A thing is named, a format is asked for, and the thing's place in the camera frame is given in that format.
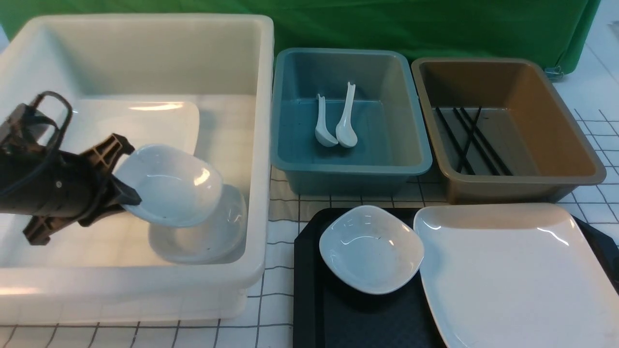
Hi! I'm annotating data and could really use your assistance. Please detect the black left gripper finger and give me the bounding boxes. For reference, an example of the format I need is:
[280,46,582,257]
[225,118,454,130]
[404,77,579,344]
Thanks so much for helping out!
[77,176,142,227]
[80,133,135,174]

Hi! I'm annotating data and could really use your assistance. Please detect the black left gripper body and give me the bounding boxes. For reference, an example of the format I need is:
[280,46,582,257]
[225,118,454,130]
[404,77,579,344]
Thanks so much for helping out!
[1,151,113,246]

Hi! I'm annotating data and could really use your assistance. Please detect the white bowl tray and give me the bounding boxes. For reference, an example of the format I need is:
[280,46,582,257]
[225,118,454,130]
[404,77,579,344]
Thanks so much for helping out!
[319,205,425,295]
[114,145,223,228]

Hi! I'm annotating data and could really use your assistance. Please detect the white soup spoon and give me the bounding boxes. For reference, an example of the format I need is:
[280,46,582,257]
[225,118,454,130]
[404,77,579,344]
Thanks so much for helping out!
[314,93,339,147]

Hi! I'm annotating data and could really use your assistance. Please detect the large white rice plate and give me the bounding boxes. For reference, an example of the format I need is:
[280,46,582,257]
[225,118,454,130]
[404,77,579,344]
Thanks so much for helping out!
[413,203,619,348]

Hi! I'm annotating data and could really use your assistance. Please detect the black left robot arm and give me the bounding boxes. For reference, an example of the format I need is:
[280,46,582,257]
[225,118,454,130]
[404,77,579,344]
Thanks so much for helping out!
[0,91,142,246]

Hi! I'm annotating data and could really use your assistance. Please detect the white square plate in bin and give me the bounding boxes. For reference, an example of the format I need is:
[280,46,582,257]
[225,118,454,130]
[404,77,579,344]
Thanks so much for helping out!
[60,99,200,154]

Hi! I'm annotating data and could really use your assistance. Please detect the large white plastic bin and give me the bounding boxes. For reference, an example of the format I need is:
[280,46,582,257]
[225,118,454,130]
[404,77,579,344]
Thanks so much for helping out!
[1,13,274,325]

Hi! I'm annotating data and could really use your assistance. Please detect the white bowl in bin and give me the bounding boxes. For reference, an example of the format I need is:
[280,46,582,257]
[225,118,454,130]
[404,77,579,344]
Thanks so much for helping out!
[148,184,248,264]

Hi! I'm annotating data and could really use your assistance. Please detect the white spoon in teal bin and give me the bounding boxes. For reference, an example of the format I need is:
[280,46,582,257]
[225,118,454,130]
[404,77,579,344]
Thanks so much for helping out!
[336,82,358,148]

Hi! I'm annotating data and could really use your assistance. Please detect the black serving tray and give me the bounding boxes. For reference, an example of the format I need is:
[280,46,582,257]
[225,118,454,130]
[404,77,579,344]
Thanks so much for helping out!
[293,208,618,348]

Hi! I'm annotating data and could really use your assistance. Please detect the black chopstick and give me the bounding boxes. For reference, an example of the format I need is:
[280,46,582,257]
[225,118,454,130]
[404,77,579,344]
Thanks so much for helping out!
[457,106,482,175]
[453,106,502,175]
[454,108,513,176]
[435,107,475,174]

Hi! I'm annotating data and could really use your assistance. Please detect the brown plastic bin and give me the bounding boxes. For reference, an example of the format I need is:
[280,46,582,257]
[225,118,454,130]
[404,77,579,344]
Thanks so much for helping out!
[411,58,606,203]

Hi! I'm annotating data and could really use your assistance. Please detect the metal clip on backdrop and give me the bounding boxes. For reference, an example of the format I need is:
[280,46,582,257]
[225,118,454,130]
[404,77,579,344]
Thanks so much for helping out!
[544,66,565,81]

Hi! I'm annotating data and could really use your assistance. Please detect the green backdrop cloth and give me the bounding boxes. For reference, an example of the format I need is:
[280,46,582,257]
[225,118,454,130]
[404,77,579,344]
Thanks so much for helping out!
[1,0,600,73]

